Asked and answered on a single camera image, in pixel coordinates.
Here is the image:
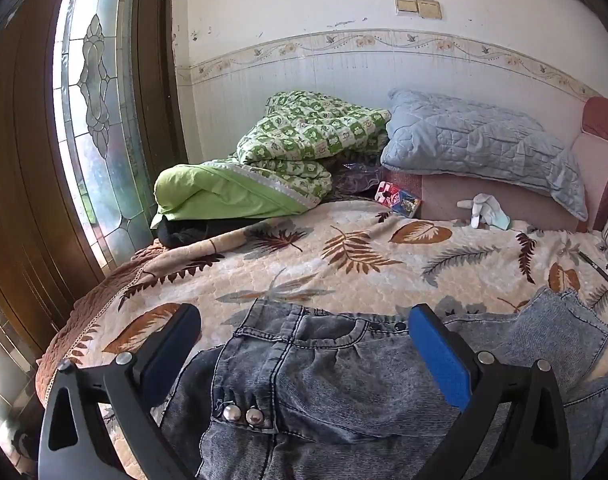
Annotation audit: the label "leaf print blanket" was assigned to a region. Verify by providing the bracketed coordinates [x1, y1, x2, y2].
[34, 200, 608, 480]

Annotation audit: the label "purple plastic bag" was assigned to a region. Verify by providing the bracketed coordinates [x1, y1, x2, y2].
[329, 160, 385, 203]

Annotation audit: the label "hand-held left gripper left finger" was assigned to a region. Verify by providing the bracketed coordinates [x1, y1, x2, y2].
[38, 303, 203, 480]

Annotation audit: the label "white plush toy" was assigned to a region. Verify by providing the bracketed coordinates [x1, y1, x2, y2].
[456, 193, 512, 231]

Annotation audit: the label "pink padded headboard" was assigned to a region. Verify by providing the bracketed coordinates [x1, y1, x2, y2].
[419, 96, 608, 233]

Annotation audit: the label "stained glass window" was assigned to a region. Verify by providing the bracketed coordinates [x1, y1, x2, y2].
[51, 0, 157, 268]

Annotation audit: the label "blue-grey quilted pillow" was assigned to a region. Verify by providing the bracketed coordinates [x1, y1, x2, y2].
[380, 89, 589, 222]

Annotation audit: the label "colourful printed box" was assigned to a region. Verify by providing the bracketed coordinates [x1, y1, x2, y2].
[375, 181, 423, 218]

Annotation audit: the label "wooden window frame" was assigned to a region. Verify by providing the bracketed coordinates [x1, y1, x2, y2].
[0, 0, 189, 361]

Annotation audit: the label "grey denim pants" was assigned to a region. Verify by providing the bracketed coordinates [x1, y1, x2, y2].
[159, 287, 608, 480]

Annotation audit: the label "black pen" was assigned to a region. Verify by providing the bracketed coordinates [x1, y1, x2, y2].
[578, 249, 608, 282]

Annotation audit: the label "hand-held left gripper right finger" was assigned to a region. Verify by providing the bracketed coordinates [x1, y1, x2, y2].
[408, 303, 570, 480]

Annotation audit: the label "green checked quilt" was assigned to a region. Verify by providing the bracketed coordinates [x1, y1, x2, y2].
[151, 91, 392, 228]

